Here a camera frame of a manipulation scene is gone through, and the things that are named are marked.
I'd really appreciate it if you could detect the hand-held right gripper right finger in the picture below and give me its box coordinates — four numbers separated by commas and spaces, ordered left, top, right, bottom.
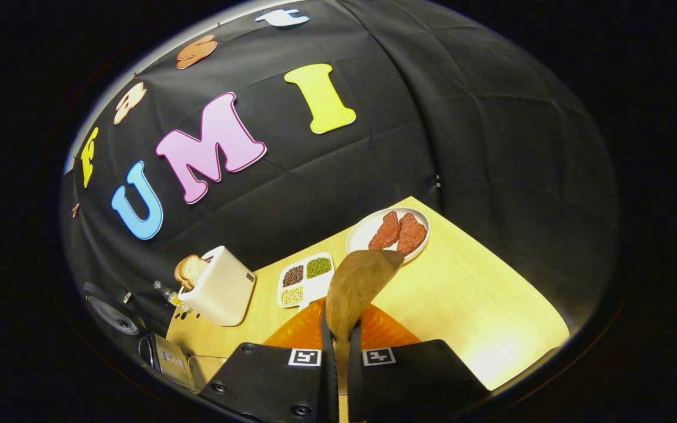
347, 304, 492, 423

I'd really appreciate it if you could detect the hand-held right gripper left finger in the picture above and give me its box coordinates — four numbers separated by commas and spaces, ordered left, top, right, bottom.
197, 303, 339, 423

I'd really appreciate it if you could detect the wooden spoon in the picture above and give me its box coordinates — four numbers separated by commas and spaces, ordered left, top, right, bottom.
325, 250, 405, 415

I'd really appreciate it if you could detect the grey rice cooker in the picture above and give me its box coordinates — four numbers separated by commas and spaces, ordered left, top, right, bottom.
83, 282, 195, 391

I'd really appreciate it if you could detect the white divided bean dish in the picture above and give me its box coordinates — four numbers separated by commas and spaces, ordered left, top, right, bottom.
277, 253, 335, 310

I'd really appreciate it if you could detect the white toaster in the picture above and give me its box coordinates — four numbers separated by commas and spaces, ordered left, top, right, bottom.
177, 246, 256, 327

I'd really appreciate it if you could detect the white round plate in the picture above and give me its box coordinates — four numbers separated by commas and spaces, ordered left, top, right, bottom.
346, 207, 431, 263

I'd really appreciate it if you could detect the red meat piece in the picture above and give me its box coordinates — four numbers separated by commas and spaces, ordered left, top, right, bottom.
396, 213, 427, 256
368, 211, 401, 250

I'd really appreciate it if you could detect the small glass bottle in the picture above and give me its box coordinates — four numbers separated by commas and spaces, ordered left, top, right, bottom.
152, 280, 189, 309

